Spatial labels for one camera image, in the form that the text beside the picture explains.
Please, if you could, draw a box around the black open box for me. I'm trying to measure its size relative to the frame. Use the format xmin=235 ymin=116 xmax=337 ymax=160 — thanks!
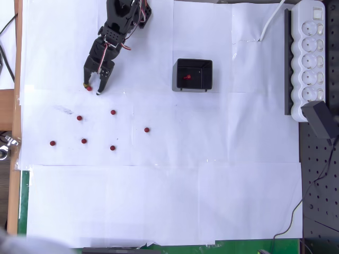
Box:
xmin=172 ymin=58 xmax=213 ymax=93

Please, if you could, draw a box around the wooden board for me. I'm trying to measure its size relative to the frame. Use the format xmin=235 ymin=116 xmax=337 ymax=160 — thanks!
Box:
xmin=6 ymin=0 xmax=24 ymax=234

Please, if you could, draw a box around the metal clamp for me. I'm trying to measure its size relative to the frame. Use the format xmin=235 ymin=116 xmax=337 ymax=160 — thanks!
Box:
xmin=0 ymin=134 xmax=21 ymax=161

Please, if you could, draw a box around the white paper table cover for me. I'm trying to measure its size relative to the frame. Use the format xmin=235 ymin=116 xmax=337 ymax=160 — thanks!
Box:
xmin=18 ymin=0 xmax=304 ymax=249

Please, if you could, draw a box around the green mat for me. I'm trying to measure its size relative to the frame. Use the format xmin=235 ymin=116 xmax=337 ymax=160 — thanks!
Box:
xmin=17 ymin=170 xmax=302 ymax=254

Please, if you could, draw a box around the grey ribbed panel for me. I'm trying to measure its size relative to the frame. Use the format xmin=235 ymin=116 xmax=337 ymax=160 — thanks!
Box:
xmin=0 ymin=160 xmax=13 ymax=227

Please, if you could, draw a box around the flat black device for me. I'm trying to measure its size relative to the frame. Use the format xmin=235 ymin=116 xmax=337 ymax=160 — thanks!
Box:
xmin=81 ymin=246 xmax=162 ymax=254

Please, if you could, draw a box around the grey blurred object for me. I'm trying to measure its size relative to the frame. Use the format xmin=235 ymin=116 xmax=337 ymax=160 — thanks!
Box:
xmin=0 ymin=226 xmax=76 ymax=254

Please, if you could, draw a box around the white power strip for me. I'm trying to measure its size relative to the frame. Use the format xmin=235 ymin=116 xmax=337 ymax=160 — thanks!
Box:
xmin=290 ymin=0 xmax=326 ymax=123

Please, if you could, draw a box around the black power adapter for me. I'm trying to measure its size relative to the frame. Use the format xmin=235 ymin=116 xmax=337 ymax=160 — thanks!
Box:
xmin=301 ymin=100 xmax=333 ymax=140

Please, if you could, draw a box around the black pegboard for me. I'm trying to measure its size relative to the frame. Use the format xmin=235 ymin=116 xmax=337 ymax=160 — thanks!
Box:
xmin=298 ymin=0 xmax=339 ymax=254

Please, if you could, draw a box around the white power cable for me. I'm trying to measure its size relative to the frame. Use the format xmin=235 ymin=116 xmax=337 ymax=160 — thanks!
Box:
xmin=258 ymin=0 xmax=287 ymax=42

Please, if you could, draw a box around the black rail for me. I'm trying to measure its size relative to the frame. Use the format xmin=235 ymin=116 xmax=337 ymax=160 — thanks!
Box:
xmin=284 ymin=8 xmax=294 ymax=116

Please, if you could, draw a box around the thin black cable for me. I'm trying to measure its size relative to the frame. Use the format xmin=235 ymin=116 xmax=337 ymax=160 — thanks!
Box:
xmin=270 ymin=137 xmax=337 ymax=254

